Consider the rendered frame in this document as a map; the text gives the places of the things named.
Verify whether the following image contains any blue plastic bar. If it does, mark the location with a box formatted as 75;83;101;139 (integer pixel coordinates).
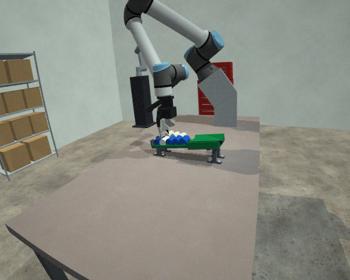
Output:
153;137;163;145
166;136;176;145
179;135;190;145
172;135;182;145

